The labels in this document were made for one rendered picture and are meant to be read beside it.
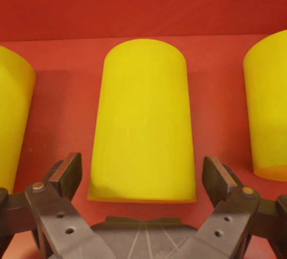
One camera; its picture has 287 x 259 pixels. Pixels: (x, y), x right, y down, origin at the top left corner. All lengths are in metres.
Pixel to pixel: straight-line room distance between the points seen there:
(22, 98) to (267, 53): 0.20
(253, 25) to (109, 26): 0.16
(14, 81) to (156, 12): 0.15
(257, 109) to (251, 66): 0.04
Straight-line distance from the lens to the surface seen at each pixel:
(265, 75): 0.18
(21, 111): 0.18
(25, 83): 0.19
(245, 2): 0.25
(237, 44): 0.27
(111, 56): 0.16
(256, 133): 0.17
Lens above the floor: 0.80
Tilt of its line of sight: 65 degrees down
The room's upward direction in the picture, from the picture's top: 3 degrees clockwise
